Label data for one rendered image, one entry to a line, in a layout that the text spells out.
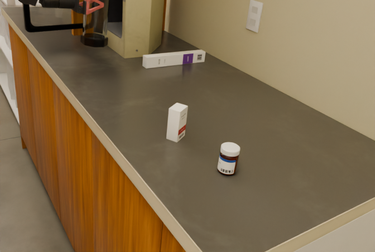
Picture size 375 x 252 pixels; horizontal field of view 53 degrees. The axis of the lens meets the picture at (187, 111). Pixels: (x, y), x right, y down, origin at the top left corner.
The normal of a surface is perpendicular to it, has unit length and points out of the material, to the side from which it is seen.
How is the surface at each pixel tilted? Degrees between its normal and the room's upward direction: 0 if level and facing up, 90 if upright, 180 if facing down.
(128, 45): 90
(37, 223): 0
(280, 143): 0
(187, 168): 0
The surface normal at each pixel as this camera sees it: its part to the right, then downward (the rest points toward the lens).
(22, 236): 0.10, -0.89
